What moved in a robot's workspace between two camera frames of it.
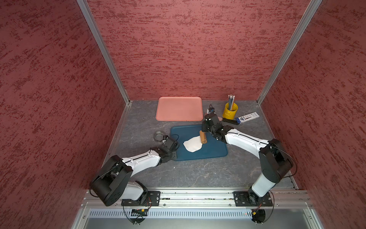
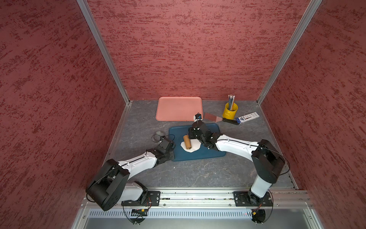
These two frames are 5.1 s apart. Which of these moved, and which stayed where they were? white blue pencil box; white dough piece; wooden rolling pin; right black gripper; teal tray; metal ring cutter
Moved: wooden rolling pin; right black gripper
Stayed: white blue pencil box; teal tray; metal ring cutter; white dough piece
